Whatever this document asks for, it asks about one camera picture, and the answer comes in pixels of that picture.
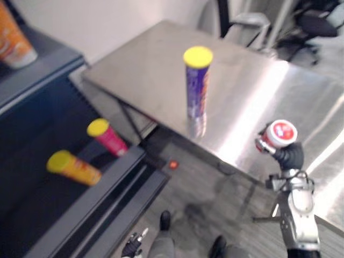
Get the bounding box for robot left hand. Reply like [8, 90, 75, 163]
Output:
[120, 227, 149, 258]

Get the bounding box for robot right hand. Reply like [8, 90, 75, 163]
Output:
[255, 131, 305, 170]

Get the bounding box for red white gum tub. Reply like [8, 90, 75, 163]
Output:
[258, 119, 298, 149]

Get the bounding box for pink chips can yellow lid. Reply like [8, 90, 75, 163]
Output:
[86, 118, 128, 157]

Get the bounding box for purple chips can yellow lid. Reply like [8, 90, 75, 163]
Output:
[183, 46, 214, 139]

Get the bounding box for dark grey metal shelf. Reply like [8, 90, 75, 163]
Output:
[0, 25, 173, 258]

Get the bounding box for orange chips can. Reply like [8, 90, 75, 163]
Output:
[0, 0, 38, 69]

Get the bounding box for steel folding table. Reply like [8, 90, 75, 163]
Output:
[80, 20, 344, 237]

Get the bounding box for black office chair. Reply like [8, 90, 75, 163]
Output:
[276, 0, 344, 65]

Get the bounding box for grey chair frame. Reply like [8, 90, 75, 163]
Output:
[216, 0, 293, 51]

